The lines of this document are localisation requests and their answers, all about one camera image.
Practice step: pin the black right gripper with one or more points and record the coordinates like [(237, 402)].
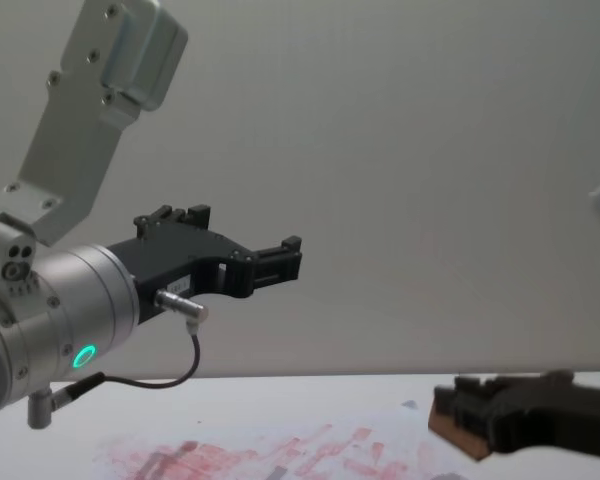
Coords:
[(555, 412)]

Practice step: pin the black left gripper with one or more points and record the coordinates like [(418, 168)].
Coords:
[(180, 257)]

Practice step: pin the brown wooden eraser block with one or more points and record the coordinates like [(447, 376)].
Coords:
[(442, 417)]

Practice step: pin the white table cover red marks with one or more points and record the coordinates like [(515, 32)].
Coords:
[(280, 415)]

